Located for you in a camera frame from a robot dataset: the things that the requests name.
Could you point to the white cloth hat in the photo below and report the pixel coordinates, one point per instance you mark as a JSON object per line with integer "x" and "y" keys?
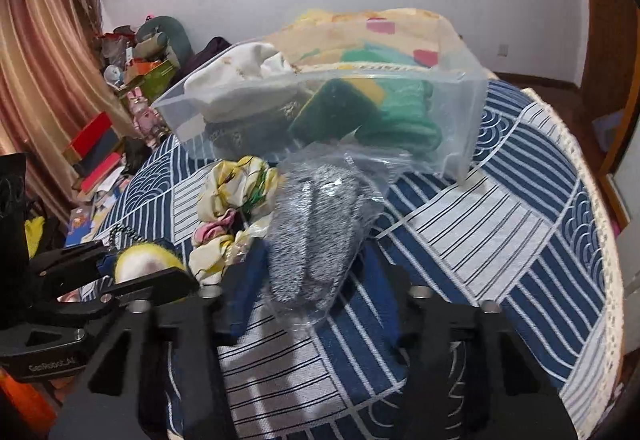
{"x": 235, "y": 89}

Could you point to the orange cloth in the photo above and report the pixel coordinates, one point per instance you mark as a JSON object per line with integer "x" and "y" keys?
{"x": 22, "y": 402}

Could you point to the grey socks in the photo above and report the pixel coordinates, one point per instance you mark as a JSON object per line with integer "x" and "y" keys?
{"x": 310, "y": 230}

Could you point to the blue white patterned bed cover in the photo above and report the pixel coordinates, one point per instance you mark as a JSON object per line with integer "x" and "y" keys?
{"x": 500, "y": 220}

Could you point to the green cardboard box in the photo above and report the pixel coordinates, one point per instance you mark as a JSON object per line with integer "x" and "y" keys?
{"x": 161, "y": 75}

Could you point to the pink plush toy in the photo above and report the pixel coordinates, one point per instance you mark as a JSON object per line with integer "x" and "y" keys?
{"x": 142, "y": 112}

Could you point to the green knit cloth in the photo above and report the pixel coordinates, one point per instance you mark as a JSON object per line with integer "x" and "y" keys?
{"x": 405, "y": 119}

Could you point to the yellow cloth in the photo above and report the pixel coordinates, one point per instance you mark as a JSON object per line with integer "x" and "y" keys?
{"x": 35, "y": 235}

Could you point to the brown striped curtain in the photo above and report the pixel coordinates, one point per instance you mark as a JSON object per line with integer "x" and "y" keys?
{"x": 45, "y": 69}

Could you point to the dark patterned cloth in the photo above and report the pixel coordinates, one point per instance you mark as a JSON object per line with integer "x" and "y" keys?
{"x": 250, "y": 132}

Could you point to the green neck pillow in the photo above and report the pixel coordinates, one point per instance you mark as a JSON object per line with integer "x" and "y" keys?
{"x": 172, "y": 34}

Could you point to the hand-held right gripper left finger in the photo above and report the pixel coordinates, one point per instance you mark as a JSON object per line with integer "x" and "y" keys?
{"x": 246, "y": 292}

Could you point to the floral yellow white scrunchie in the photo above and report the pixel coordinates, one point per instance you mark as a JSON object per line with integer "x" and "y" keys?
{"x": 225, "y": 185}

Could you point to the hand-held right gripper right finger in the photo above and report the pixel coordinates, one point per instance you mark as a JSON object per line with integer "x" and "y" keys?
{"x": 381, "y": 290}

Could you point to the red flat box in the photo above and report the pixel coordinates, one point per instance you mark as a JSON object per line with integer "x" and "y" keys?
{"x": 90, "y": 134}

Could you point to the yellow printed blanket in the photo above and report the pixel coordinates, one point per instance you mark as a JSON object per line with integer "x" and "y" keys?
{"x": 350, "y": 32}

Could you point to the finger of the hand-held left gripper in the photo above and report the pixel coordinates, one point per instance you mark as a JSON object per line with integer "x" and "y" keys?
{"x": 75, "y": 265}
{"x": 155, "y": 285}

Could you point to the dark purple cloth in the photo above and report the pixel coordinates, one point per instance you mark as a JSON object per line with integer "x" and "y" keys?
{"x": 210, "y": 52}

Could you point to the green yellow sponge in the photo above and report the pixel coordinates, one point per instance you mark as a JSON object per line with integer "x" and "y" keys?
{"x": 325, "y": 112}

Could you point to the clear plastic storage box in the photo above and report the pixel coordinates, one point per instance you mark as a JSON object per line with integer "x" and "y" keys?
{"x": 450, "y": 119}

